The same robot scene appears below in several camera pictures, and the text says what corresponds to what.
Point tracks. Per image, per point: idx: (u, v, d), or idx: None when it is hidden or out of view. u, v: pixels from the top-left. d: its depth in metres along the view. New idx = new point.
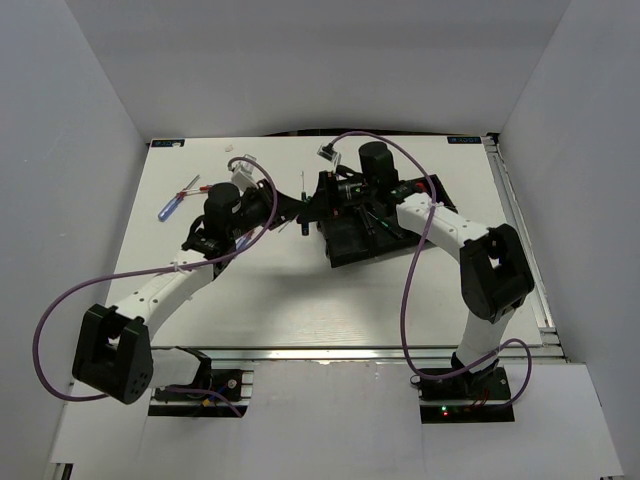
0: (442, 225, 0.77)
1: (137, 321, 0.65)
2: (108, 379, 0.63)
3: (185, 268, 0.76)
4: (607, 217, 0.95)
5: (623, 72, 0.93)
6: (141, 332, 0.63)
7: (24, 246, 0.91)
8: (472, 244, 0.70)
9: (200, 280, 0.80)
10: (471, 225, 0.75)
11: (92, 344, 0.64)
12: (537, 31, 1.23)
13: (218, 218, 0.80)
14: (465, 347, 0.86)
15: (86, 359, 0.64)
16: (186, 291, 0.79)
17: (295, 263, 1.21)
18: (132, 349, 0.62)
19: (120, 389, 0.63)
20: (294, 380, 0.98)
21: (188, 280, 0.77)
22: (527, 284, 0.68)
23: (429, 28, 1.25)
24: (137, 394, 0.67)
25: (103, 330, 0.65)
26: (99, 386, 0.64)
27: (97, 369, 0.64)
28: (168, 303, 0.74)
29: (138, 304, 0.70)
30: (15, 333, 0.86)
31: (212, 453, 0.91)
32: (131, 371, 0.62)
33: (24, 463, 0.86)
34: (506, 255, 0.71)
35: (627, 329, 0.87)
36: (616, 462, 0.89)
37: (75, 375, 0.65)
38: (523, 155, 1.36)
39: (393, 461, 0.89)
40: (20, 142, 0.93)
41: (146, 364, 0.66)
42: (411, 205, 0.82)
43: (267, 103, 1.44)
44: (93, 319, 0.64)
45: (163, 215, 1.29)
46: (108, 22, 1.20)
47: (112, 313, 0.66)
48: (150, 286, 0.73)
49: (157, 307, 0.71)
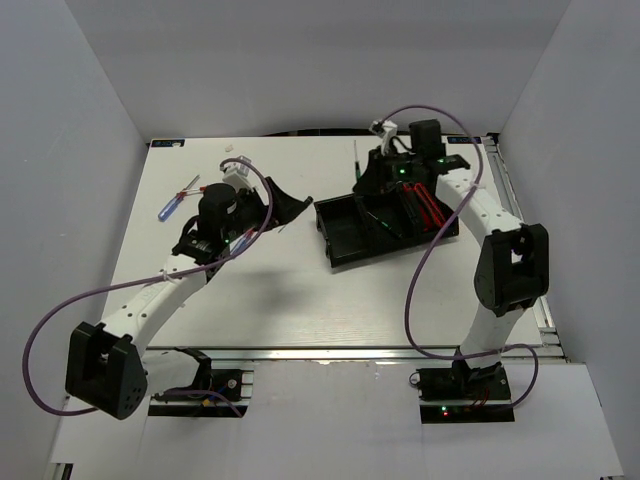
0: (477, 209, 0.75)
1: (127, 338, 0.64)
2: (101, 397, 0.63)
3: (174, 277, 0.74)
4: (606, 217, 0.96)
5: (623, 73, 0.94)
6: (129, 350, 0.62)
7: (24, 246, 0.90)
8: (499, 235, 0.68)
9: (192, 286, 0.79)
10: (504, 217, 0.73)
11: (81, 364, 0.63)
12: (537, 32, 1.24)
13: (213, 220, 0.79)
14: (470, 344, 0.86)
15: (77, 376, 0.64)
16: (177, 299, 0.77)
17: (295, 263, 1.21)
18: (121, 369, 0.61)
19: (113, 405, 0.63)
20: (295, 379, 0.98)
21: (178, 289, 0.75)
22: (540, 287, 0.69)
23: (430, 29, 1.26)
24: (132, 407, 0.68)
25: (91, 348, 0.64)
26: (93, 401, 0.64)
27: (89, 385, 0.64)
28: (160, 312, 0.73)
29: (126, 321, 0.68)
30: (15, 333, 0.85)
31: (213, 454, 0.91)
32: (122, 390, 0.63)
33: (24, 463, 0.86)
34: (529, 254, 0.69)
35: (627, 329, 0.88)
36: (616, 462, 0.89)
37: (68, 390, 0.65)
38: (522, 155, 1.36)
39: (393, 462, 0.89)
40: (21, 140, 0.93)
41: (139, 378, 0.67)
42: (452, 179, 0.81)
43: (268, 103, 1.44)
44: (80, 339, 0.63)
45: (163, 215, 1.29)
46: (108, 21, 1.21)
47: (100, 331, 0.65)
48: (139, 299, 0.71)
49: (145, 321, 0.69)
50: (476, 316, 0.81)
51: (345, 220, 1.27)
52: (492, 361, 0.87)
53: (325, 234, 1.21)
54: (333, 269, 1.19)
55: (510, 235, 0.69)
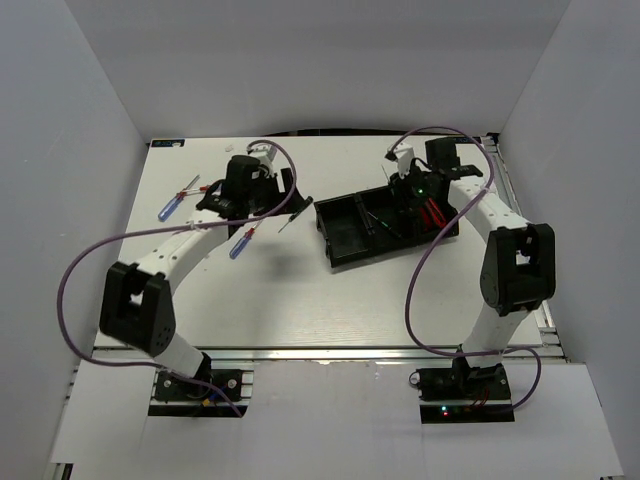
0: (485, 209, 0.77)
1: (160, 275, 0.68)
2: (135, 332, 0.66)
3: (202, 227, 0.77)
4: (606, 217, 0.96)
5: (623, 74, 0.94)
6: (163, 286, 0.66)
7: (24, 246, 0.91)
8: (504, 232, 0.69)
9: (216, 239, 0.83)
10: (511, 217, 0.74)
11: (117, 299, 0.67)
12: (537, 32, 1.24)
13: (239, 179, 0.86)
14: (471, 342, 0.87)
15: (111, 315, 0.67)
16: (203, 250, 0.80)
17: (295, 262, 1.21)
18: (156, 303, 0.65)
19: (147, 341, 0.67)
20: (295, 379, 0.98)
21: (204, 239, 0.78)
22: (546, 290, 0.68)
23: (430, 29, 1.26)
24: (162, 346, 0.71)
25: (126, 286, 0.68)
26: (126, 339, 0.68)
27: (122, 323, 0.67)
28: (188, 259, 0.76)
29: (158, 262, 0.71)
30: (15, 333, 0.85)
31: (213, 453, 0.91)
32: (156, 324, 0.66)
33: (24, 463, 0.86)
34: (536, 255, 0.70)
35: (627, 329, 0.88)
36: (616, 462, 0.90)
37: (102, 329, 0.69)
38: (522, 156, 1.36)
39: (393, 461, 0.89)
40: (21, 140, 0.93)
41: (169, 318, 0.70)
42: (464, 184, 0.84)
43: (268, 103, 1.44)
44: (117, 275, 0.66)
45: (163, 215, 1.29)
46: (108, 21, 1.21)
47: (134, 270, 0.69)
48: (170, 244, 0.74)
49: (176, 264, 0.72)
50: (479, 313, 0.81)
51: (346, 220, 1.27)
52: (494, 361, 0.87)
53: (325, 234, 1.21)
54: (333, 269, 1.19)
55: (516, 234, 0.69)
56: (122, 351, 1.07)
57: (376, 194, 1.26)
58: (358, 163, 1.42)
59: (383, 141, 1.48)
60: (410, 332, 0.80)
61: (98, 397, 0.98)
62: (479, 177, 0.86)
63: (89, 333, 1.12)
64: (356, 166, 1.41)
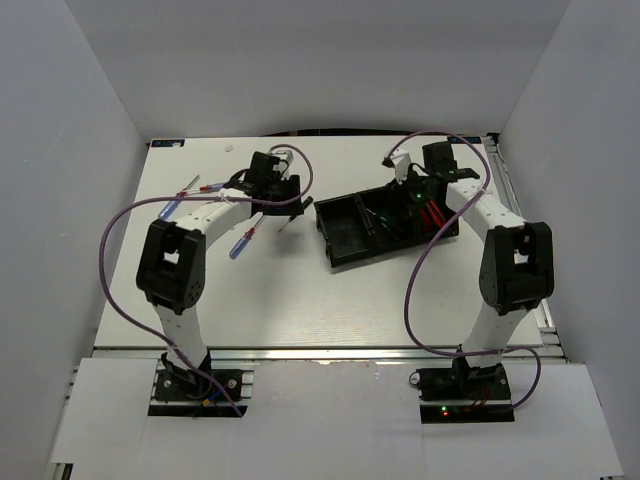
0: (483, 209, 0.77)
1: (196, 231, 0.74)
2: (169, 283, 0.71)
3: (230, 200, 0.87)
4: (606, 217, 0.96)
5: (623, 74, 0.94)
6: (199, 239, 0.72)
7: (25, 246, 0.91)
8: (502, 230, 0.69)
9: (240, 215, 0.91)
10: (508, 216, 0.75)
11: (156, 253, 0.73)
12: (537, 31, 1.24)
13: (262, 166, 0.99)
14: (471, 342, 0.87)
15: (149, 267, 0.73)
16: (229, 222, 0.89)
17: (295, 262, 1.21)
18: (193, 255, 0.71)
19: (180, 294, 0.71)
20: (295, 379, 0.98)
21: (231, 211, 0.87)
22: (544, 288, 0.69)
23: (430, 29, 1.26)
24: (192, 302, 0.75)
25: (164, 241, 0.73)
26: (160, 292, 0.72)
27: (159, 275, 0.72)
28: (217, 226, 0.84)
29: (193, 222, 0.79)
30: (15, 333, 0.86)
31: (213, 454, 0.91)
32: (190, 277, 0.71)
33: (24, 463, 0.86)
34: (534, 253, 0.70)
35: (627, 328, 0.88)
36: (616, 462, 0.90)
37: (138, 284, 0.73)
38: (522, 155, 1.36)
39: (393, 461, 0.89)
40: (20, 141, 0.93)
41: (200, 274, 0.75)
42: (461, 187, 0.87)
43: (268, 103, 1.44)
44: (157, 230, 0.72)
45: (163, 215, 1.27)
46: (108, 21, 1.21)
47: (172, 227, 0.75)
48: (204, 210, 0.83)
49: (208, 226, 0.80)
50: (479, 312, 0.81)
51: (346, 221, 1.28)
52: (494, 360, 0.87)
53: (325, 234, 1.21)
54: (333, 269, 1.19)
55: (513, 232, 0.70)
56: (122, 351, 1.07)
57: (375, 194, 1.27)
58: (358, 163, 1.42)
59: (382, 140, 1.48)
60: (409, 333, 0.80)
61: (98, 398, 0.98)
62: (475, 179, 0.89)
63: (89, 333, 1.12)
64: (356, 166, 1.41)
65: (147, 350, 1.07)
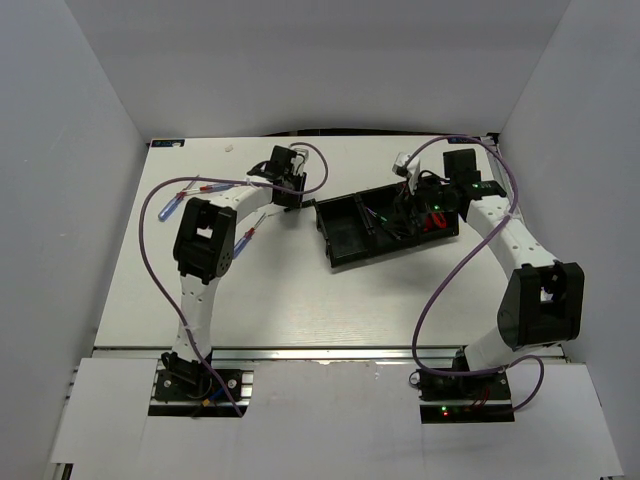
0: (508, 240, 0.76)
1: (229, 208, 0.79)
2: (205, 255, 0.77)
3: (256, 185, 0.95)
4: (606, 217, 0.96)
5: (623, 74, 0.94)
6: (233, 216, 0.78)
7: (24, 246, 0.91)
8: (531, 271, 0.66)
9: (260, 199, 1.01)
10: (536, 251, 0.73)
11: (192, 227, 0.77)
12: (537, 31, 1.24)
13: (282, 158, 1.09)
14: (476, 357, 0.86)
15: (186, 239, 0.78)
16: (253, 205, 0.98)
17: (295, 262, 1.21)
18: (226, 229, 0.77)
19: (214, 264, 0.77)
20: (295, 379, 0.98)
21: (256, 195, 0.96)
22: (568, 333, 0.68)
23: (430, 29, 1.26)
24: (221, 271, 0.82)
25: (200, 217, 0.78)
26: (195, 262, 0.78)
27: (195, 247, 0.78)
28: (244, 206, 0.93)
29: (224, 201, 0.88)
30: (15, 334, 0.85)
31: (213, 455, 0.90)
32: (223, 248, 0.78)
33: (24, 464, 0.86)
34: (561, 294, 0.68)
35: (627, 328, 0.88)
36: (616, 462, 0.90)
37: (173, 254, 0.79)
38: (522, 155, 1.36)
39: (393, 461, 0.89)
40: (21, 140, 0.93)
41: (231, 247, 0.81)
42: (486, 207, 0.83)
43: (268, 103, 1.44)
44: (194, 207, 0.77)
45: (163, 215, 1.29)
46: (108, 21, 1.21)
47: (206, 205, 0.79)
48: (233, 192, 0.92)
49: (237, 206, 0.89)
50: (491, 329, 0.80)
51: (346, 220, 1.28)
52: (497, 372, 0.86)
53: (325, 234, 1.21)
54: (333, 269, 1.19)
55: (541, 273, 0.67)
56: (122, 351, 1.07)
57: (376, 194, 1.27)
58: (358, 163, 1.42)
59: (382, 141, 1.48)
60: (415, 344, 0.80)
61: (97, 398, 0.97)
62: (501, 198, 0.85)
63: (89, 333, 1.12)
64: (356, 166, 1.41)
65: (147, 350, 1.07)
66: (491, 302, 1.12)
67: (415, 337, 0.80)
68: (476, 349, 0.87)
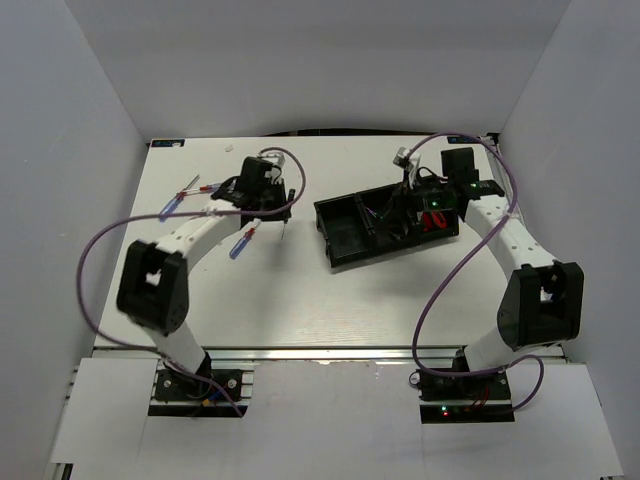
0: (507, 240, 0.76)
1: (178, 254, 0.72)
2: (150, 307, 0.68)
3: (217, 215, 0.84)
4: (607, 217, 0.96)
5: (623, 74, 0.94)
6: (182, 262, 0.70)
7: (24, 246, 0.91)
8: (531, 272, 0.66)
9: (227, 228, 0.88)
10: (535, 252, 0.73)
11: (136, 277, 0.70)
12: (538, 31, 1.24)
13: (253, 173, 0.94)
14: (476, 356, 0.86)
15: (129, 290, 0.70)
16: (217, 236, 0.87)
17: (296, 263, 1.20)
18: (172, 279, 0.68)
19: (161, 317, 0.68)
20: (295, 379, 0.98)
21: (219, 225, 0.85)
22: (568, 332, 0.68)
23: (430, 29, 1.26)
24: (174, 326, 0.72)
25: (144, 263, 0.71)
26: (141, 316, 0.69)
27: (139, 299, 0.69)
28: (204, 240, 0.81)
29: (176, 242, 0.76)
30: (15, 334, 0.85)
31: (213, 454, 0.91)
32: (171, 300, 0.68)
33: (24, 463, 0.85)
34: (561, 294, 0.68)
35: (628, 329, 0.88)
36: (616, 462, 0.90)
37: (117, 307, 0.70)
38: (523, 156, 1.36)
39: (393, 460, 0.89)
40: (21, 140, 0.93)
41: (183, 298, 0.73)
42: (484, 205, 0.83)
43: (268, 102, 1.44)
44: (136, 253, 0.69)
45: (163, 215, 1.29)
46: (108, 20, 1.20)
47: (153, 249, 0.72)
48: (187, 227, 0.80)
49: (193, 244, 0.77)
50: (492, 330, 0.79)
51: (346, 220, 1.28)
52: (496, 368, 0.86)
53: (325, 234, 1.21)
54: (333, 269, 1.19)
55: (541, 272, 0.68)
56: (122, 351, 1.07)
57: (376, 194, 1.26)
58: (358, 162, 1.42)
59: (382, 141, 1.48)
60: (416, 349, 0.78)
61: (98, 399, 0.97)
62: (499, 197, 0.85)
63: (89, 333, 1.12)
64: (356, 166, 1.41)
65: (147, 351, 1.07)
66: (492, 302, 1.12)
67: (415, 338, 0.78)
68: (476, 349, 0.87)
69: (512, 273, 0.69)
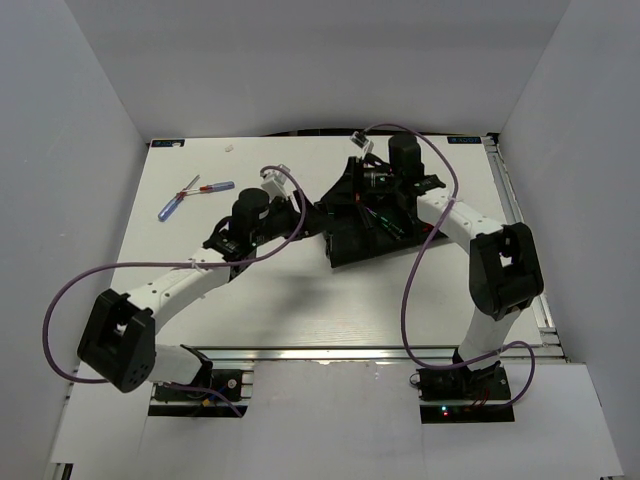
0: (459, 218, 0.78)
1: (146, 312, 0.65)
2: (110, 364, 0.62)
3: (202, 266, 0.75)
4: (606, 216, 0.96)
5: (622, 74, 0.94)
6: (149, 323, 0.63)
7: (23, 246, 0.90)
8: (484, 237, 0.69)
9: (217, 279, 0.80)
10: (485, 222, 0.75)
11: (100, 328, 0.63)
12: (537, 31, 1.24)
13: (247, 220, 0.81)
14: (468, 346, 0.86)
15: (92, 341, 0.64)
16: (201, 289, 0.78)
17: (296, 263, 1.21)
18: (135, 342, 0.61)
19: (119, 378, 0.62)
20: (296, 379, 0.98)
21: (203, 279, 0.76)
22: (534, 286, 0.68)
23: (429, 30, 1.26)
24: (134, 385, 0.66)
25: (113, 314, 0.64)
26: (101, 371, 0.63)
27: (100, 352, 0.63)
28: (182, 296, 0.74)
29: (150, 296, 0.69)
30: (16, 333, 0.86)
31: (213, 454, 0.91)
32: (131, 362, 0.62)
33: (24, 462, 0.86)
34: (518, 255, 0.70)
35: (627, 328, 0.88)
36: (617, 462, 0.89)
37: (78, 355, 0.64)
38: (522, 156, 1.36)
39: (393, 461, 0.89)
40: (21, 141, 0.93)
41: (148, 358, 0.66)
42: (431, 198, 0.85)
43: (268, 102, 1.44)
44: (105, 303, 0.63)
45: (163, 215, 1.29)
46: (107, 21, 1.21)
47: (124, 300, 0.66)
48: (166, 279, 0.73)
49: (167, 301, 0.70)
50: (474, 318, 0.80)
51: (346, 219, 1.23)
52: (493, 360, 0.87)
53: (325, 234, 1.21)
54: (333, 269, 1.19)
55: (494, 237, 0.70)
56: None
57: None
58: None
59: (381, 141, 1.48)
60: (408, 349, 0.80)
61: (97, 398, 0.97)
62: (443, 188, 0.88)
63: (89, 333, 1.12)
64: None
65: None
66: None
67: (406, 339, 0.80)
68: (466, 338, 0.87)
69: (470, 244, 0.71)
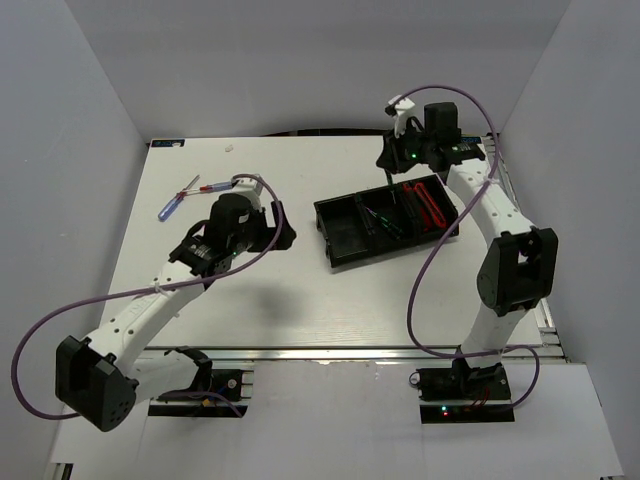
0: (488, 207, 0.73)
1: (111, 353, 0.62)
2: (88, 409, 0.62)
3: (166, 289, 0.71)
4: (606, 216, 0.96)
5: (622, 73, 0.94)
6: (114, 369, 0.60)
7: (23, 246, 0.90)
8: (507, 237, 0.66)
9: (188, 296, 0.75)
10: (514, 218, 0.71)
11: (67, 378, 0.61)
12: (538, 30, 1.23)
13: (224, 222, 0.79)
14: (471, 343, 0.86)
15: (62, 390, 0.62)
16: (170, 312, 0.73)
17: (295, 263, 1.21)
18: (102, 390, 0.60)
19: (99, 420, 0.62)
20: (296, 379, 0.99)
21: (169, 303, 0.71)
22: (541, 290, 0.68)
23: (429, 30, 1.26)
24: (121, 415, 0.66)
25: (76, 362, 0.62)
26: (82, 413, 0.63)
27: (74, 400, 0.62)
28: (151, 326, 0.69)
29: (114, 337, 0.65)
30: (16, 334, 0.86)
31: (213, 454, 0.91)
32: (106, 406, 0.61)
33: (24, 463, 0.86)
34: (536, 256, 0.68)
35: (627, 328, 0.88)
36: (616, 462, 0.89)
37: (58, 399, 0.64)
38: (522, 155, 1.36)
39: (393, 461, 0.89)
40: (22, 141, 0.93)
41: (128, 393, 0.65)
42: (465, 172, 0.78)
43: (268, 102, 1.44)
44: (67, 351, 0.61)
45: (163, 215, 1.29)
46: (107, 21, 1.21)
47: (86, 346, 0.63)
48: (128, 313, 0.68)
49: (133, 338, 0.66)
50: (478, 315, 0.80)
51: (347, 220, 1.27)
52: (495, 360, 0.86)
53: (325, 234, 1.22)
54: (333, 269, 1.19)
55: (517, 238, 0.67)
56: None
57: (376, 194, 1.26)
58: (358, 162, 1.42)
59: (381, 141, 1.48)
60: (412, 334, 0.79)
61: None
62: (481, 160, 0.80)
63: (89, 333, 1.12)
64: (356, 166, 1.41)
65: (147, 350, 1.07)
66: None
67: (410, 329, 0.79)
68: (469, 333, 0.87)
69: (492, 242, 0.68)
